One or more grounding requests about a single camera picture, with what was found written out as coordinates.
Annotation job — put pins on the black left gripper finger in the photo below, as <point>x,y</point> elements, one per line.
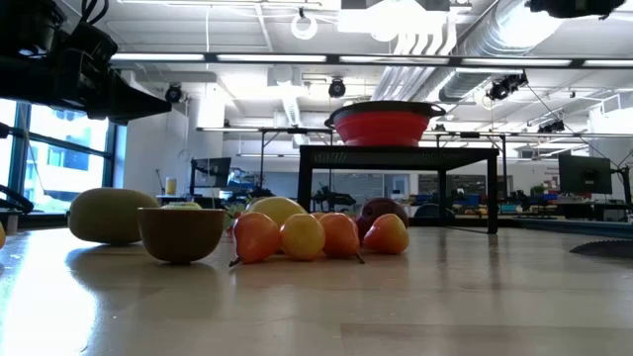
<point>128,94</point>
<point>123,115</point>

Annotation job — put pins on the red collapsible colander bowl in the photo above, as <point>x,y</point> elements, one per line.
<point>381,128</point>

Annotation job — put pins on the dark red plastic plum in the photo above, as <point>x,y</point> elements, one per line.
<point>378,207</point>

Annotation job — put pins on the small orange plastic pear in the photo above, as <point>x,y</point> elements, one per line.
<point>341,235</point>
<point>388,235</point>
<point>255,237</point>
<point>302,237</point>

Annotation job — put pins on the black background robot arm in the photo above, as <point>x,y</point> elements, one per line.
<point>331,199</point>

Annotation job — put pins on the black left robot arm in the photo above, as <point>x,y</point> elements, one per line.
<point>25,74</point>

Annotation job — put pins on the large window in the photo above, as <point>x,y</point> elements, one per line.
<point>69,148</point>

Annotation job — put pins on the yellow container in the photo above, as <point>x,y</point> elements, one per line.
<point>170,186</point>

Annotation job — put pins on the black overhead light bar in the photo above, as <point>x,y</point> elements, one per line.
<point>210,58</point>

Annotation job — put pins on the green mango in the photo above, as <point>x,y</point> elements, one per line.
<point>104,215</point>

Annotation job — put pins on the black computer monitor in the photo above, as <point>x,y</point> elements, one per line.
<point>212,170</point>
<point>586,174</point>

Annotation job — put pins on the yellow plastic lemon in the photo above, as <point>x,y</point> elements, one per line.
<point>277,207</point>

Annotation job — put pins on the black perforated metal shelf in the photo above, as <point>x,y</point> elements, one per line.
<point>395,157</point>

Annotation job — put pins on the black ceiling camera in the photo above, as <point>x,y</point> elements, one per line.
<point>551,127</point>
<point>504,86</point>
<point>173,93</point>
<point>337,88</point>

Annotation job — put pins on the silver ventilation duct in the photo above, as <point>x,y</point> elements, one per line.
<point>494,39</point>

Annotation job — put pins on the black background rig frame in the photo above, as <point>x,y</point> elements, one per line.
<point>247,129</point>

